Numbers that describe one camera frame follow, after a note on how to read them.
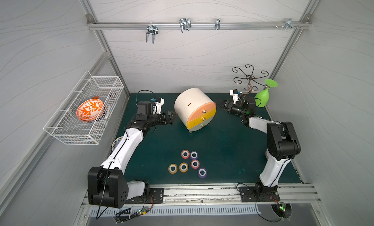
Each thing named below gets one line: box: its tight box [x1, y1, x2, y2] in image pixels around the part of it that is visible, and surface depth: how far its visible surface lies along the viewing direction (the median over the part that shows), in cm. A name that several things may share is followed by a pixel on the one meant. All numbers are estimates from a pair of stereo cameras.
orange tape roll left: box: [168, 163, 178, 175], surface depth 84 cm
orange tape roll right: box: [178, 162, 189, 173], surface depth 84 cm
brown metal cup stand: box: [231, 64, 270, 95], surface depth 90 cm
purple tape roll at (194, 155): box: [189, 150, 199, 160], surface depth 89 cm
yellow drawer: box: [187, 107, 217, 130], surface depth 90 cm
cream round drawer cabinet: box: [173, 87, 217, 132], surface depth 90 cm
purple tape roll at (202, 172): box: [197, 167, 208, 179], surface depth 82 cm
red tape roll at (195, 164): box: [190, 159, 201, 170], surface depth 86 cm
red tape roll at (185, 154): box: [180, 149, 191, 160], surface depth 90 cm
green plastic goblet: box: [254, 78, 279, 108], surface depth 89 cm
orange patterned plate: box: [76, 96, 104, 122], surface depth 67 cm
